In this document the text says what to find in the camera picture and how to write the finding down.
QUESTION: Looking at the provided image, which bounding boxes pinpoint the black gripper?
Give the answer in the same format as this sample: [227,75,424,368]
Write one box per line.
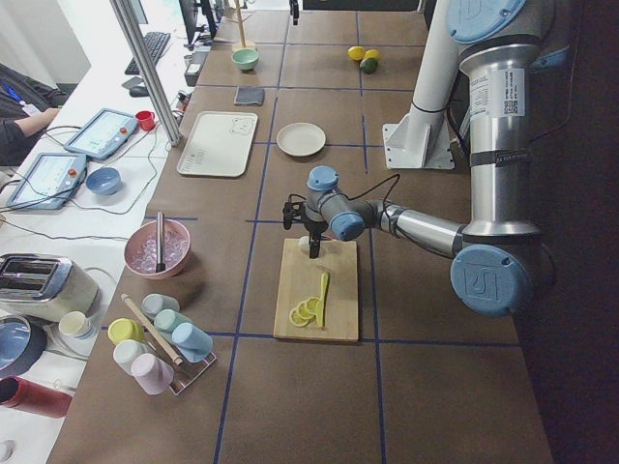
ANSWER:
[304,218,328,258]

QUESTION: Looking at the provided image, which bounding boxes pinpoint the beige round plate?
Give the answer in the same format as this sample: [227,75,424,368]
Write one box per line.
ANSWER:
[276,122,326,158]

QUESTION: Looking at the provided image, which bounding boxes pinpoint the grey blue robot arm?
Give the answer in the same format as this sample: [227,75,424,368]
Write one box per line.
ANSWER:
[284,1,573,317]

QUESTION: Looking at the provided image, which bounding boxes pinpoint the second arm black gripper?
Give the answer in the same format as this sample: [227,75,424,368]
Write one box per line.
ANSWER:
[289,0,300,25]

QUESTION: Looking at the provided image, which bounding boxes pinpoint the cream rectangular tray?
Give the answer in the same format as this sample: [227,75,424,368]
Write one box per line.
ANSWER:
[176,111,258,178]

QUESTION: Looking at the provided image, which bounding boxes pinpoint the wooden cutting board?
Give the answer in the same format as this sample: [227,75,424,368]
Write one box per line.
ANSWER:
[274,238,359,342]

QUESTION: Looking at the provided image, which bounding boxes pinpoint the yellow-green plastic knife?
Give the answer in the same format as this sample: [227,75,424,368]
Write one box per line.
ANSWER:
[314,273,330,329]

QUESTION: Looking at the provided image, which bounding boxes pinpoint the lemon slice back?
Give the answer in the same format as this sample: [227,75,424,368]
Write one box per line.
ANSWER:
[306,297,320,316]

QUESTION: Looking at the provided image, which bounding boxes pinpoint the lemon slice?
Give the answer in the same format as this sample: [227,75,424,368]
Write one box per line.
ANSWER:
[306,297,320,316]
[288,308,311,328]
[296,302,314,320]

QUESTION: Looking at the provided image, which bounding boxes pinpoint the lemon slice middle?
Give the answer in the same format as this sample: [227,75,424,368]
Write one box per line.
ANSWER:
[296,302,314,320]

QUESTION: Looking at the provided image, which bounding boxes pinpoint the lemon slice front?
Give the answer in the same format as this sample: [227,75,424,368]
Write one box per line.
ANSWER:
[288,308,311,328]

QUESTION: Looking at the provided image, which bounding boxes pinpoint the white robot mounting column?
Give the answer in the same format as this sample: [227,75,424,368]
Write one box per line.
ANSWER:
[383,0,458,169]

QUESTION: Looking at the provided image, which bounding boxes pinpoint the metal tongs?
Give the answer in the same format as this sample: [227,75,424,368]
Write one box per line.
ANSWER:
[155,212,165,273]

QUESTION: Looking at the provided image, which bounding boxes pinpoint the dark grey folded cloth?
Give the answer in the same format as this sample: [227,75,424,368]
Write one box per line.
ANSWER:
[234,86,265,106]

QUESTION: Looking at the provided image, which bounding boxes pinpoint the light blue cup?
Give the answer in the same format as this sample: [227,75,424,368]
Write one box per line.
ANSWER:
[172,322,213,363]

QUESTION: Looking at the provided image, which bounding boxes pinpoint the mint green cup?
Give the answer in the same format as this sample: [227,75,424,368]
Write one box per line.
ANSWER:
[154,308,191,334]

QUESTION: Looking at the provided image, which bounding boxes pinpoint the pink bowl with ice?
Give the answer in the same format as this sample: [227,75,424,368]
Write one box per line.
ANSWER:
[124,218,192,279]

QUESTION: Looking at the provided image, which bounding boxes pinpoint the grey blue cup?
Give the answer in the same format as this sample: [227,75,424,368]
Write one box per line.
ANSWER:
[141,293,180,318]

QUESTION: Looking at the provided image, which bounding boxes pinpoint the green lime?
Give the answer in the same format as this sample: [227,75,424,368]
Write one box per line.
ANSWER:
[359,57,379,74]

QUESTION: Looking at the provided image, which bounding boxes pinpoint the wooden rolling pin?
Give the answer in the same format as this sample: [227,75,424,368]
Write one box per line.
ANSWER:
[121,294,184,365]

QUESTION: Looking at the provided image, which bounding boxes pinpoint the yellow lemon left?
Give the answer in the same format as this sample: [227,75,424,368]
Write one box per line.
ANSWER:
[347,45,366,62]

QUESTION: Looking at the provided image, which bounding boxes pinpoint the yellow lemon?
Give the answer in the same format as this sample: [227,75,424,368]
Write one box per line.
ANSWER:
[347,45,366,62]
[364,48,380,61]

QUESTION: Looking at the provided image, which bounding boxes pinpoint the mint green bowl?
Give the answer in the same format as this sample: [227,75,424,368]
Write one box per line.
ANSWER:
[231,48,259,72]

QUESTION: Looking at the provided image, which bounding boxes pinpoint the yellow lemon right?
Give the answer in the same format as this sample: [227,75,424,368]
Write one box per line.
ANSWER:
[364,48,380,61]

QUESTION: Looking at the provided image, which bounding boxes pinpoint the black box on desk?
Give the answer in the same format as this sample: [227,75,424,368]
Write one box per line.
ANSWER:
[184,50,209,87]

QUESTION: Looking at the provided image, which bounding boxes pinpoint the red mug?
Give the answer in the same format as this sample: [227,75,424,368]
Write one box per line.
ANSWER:
[134,110,156,131]

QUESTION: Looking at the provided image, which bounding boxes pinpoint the wooden mug tree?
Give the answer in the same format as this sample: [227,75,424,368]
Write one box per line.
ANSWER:
[231,0,257,52]

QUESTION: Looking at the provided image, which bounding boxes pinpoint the pink cup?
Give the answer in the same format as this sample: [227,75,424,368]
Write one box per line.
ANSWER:
[131,353,174,395]

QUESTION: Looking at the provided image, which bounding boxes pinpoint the yellow cup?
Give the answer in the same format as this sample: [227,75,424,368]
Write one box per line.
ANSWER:
[107,318,145,345]

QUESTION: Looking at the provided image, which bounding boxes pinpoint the blue bowl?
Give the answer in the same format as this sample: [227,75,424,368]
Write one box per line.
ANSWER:
[86,167,122,195]

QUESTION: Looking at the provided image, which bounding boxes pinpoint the white cup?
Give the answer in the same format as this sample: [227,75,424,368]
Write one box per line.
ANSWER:
[113,339,153,376]

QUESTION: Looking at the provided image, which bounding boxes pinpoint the black computer mouse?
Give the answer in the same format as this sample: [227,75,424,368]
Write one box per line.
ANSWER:
[129,85,149,98]

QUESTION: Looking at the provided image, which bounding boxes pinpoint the upper teach pendant tablet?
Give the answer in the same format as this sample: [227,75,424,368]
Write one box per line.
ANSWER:
[63,108,138,160]

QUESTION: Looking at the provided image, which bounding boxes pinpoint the teach pendant tablet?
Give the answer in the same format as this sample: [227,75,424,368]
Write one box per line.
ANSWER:
[63,108,138,160]
[6,153,88,210]

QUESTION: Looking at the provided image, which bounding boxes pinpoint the black keyboard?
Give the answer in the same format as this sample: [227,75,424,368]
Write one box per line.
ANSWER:
[125,32,170,75]

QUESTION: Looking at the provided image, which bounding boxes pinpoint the cream paper cup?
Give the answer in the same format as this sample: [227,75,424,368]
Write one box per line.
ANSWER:
[58,311,95,339]

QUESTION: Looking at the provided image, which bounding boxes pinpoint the lower teach pendant tablet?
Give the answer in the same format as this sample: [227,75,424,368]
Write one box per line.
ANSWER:
[6,153,88,210]

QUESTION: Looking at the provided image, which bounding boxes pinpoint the cream toaster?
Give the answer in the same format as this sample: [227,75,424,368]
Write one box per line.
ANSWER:
[1,253,99,322]

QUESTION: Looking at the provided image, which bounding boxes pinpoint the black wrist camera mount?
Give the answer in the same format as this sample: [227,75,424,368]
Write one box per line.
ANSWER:
[282,193,306,230]

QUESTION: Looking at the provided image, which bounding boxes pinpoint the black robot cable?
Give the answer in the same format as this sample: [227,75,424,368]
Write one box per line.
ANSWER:
[347,173,402,228]

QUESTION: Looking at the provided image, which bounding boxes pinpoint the aluminium frame post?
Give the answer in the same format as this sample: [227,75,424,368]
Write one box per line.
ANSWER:
[110,0,182,147]

